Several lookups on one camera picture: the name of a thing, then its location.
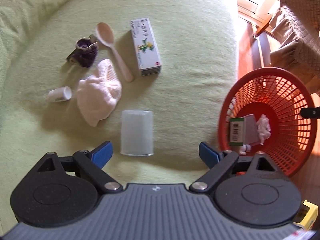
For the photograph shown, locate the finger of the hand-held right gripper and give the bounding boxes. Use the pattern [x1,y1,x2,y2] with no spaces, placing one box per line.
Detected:
[301,107,320,118]

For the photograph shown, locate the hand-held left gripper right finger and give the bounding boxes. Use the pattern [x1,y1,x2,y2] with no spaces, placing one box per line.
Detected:
[189,141,284,194]

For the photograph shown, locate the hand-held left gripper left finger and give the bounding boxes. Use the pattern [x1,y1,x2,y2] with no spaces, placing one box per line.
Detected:
[37,141,123,194]

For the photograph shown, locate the red plastic mesh basket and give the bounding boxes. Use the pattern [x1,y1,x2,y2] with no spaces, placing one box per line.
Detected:
[217,67,316,178]

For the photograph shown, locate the small white plastic piece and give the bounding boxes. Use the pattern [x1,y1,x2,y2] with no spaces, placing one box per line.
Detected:
[239,144,253,155]

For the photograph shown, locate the green cardboard box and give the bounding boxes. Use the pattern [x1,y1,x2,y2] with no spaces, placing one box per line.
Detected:
[229,117,247,147]

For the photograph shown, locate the clear plastic cup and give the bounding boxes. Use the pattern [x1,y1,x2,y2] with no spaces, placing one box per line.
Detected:
[120,110,154,157]

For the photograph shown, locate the white tissue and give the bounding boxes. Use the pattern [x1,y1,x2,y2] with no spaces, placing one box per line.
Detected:
[256,114,272,145]

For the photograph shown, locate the white knitted cloth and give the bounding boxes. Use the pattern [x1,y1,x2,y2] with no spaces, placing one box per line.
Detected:
[76,59,123,127]

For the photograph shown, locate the chair with quilted cover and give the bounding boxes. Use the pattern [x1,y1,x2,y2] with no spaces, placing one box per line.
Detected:
[252,0,320,80]

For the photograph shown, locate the yellow and black object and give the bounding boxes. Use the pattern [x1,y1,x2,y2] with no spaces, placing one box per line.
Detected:
[292,200,318,230]

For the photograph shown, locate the white box with plant print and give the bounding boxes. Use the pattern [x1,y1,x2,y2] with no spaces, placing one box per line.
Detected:
[130,18,162,77]

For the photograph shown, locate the sofa with green cover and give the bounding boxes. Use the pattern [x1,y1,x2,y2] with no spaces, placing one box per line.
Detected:
[0,0,239,230]

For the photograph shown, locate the wooden spoon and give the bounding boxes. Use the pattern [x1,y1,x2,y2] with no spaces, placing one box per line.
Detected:
[96,22,134,82]

